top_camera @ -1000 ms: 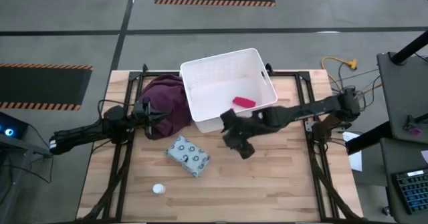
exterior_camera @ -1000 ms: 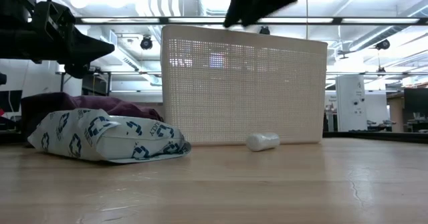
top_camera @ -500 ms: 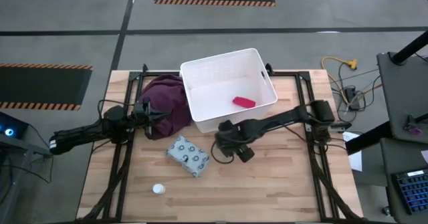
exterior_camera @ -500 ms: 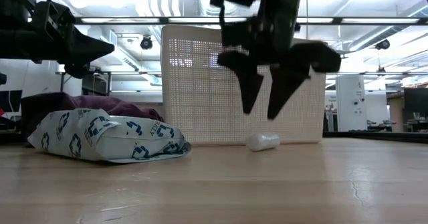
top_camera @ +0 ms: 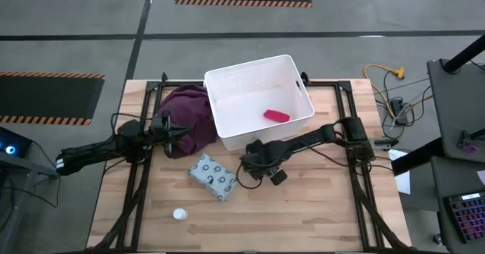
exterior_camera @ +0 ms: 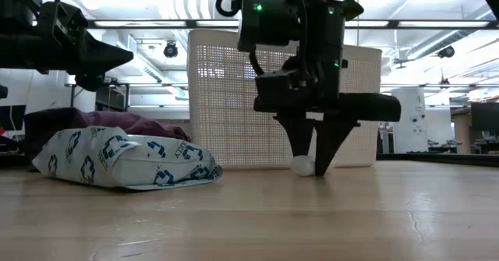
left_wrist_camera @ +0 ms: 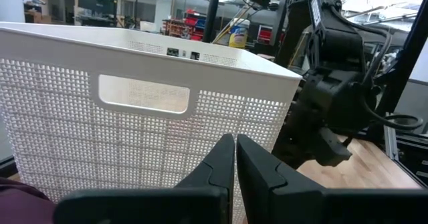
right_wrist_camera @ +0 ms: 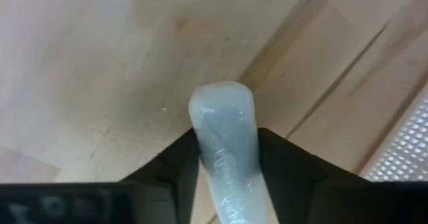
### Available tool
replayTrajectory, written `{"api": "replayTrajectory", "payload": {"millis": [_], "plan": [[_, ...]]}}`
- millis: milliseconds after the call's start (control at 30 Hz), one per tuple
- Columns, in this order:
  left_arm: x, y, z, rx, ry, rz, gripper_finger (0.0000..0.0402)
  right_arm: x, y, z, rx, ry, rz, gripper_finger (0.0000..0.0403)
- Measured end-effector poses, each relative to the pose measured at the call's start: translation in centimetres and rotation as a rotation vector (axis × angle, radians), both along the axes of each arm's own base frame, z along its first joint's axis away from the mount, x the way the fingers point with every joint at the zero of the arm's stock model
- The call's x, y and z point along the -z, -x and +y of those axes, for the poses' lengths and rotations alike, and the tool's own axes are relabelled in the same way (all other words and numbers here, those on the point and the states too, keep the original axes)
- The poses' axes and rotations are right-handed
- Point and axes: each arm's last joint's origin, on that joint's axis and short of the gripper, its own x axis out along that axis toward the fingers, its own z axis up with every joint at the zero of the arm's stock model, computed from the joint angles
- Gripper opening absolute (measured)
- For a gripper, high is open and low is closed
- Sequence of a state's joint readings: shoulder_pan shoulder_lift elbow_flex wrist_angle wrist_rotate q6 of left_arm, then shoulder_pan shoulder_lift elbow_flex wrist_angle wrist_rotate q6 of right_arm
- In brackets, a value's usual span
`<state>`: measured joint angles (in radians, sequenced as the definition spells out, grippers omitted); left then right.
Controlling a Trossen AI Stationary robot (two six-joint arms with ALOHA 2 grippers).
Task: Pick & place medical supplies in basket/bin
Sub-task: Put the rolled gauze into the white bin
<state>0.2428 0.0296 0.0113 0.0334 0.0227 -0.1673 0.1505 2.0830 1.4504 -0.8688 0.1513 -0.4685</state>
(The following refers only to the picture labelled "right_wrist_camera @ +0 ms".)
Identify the translucent white plastic bottle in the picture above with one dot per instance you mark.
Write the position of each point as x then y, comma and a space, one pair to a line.
225, 127

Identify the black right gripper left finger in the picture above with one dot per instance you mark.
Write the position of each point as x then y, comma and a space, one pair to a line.
157, 197

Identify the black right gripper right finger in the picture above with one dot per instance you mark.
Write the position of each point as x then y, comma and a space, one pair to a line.
301, 190

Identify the white perforated plastic basket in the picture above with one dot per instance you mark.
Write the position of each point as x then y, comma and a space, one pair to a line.
406, 150

